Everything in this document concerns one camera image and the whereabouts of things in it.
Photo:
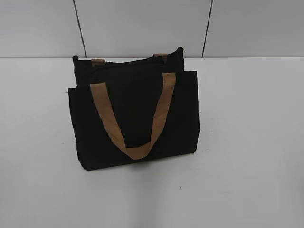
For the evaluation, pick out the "black canvas tote bag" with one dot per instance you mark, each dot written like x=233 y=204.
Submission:
x=130 y=112

